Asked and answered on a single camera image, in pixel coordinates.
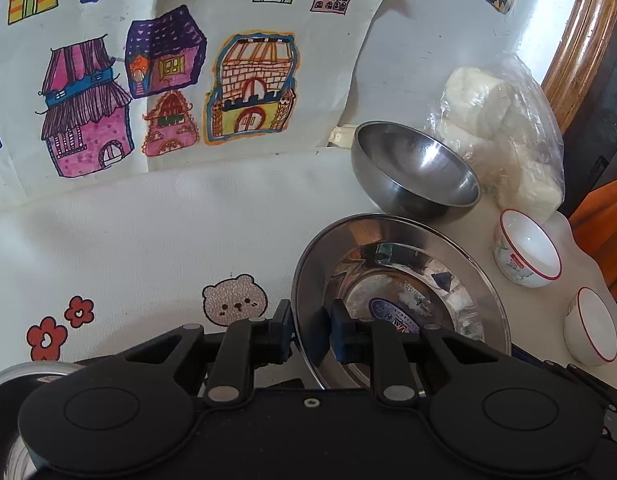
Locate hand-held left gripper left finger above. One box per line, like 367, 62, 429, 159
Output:
123, 300, 295, 403

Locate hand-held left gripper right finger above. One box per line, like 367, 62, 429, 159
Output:
330, 299, 510, 403

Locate white bowl with red rim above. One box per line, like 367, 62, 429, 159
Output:
493, 208, 563, 288
563, 287, 617, 367

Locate steel plate with blue sticker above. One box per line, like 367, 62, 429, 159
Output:
290, 213, 513, 391

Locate stainless steel bowl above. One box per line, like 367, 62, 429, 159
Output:
351, 121, 482, 221

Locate plain steel plate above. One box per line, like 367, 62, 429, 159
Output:
0, 360, 84, 480

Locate orange pumpkin poster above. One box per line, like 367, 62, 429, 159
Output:
569, 175, 617, 306

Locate white printed cartoon cloth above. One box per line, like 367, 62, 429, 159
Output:
0, 147, 617, 391

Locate plastic bag of white buns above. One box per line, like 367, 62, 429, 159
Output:
425, 55, 567, 223

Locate colourful house drawing paper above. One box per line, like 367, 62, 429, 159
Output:
0, 0, 384, 216

